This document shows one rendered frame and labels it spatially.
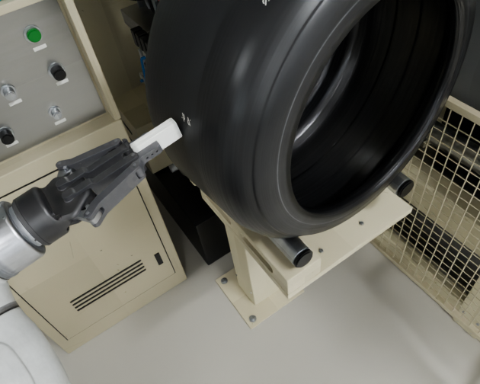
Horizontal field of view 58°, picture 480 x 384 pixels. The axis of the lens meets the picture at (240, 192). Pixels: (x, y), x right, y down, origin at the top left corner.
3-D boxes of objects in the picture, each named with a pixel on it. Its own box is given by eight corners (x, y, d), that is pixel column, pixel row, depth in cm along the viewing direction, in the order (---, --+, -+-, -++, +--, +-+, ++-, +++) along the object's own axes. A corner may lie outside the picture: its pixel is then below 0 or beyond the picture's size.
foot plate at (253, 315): (215, 281, 184) (214, 278, 182) (265, 248, 192) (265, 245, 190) (251, 330, 168) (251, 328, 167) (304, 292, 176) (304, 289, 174)
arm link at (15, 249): (-44, 210, 55) (-2, 184, 56) (3, 244, 62) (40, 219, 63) (-30, 258, 49) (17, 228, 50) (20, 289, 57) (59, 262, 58)
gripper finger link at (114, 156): (73, 205, 60) (69, 200, 60) (140, 159, 62) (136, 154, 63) (57, 189, 56) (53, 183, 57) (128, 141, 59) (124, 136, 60)
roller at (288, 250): (200, 162, 101) (213, 149, 102) (208, 171, 105) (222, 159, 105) (292, 264, 81) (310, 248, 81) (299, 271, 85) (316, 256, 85)
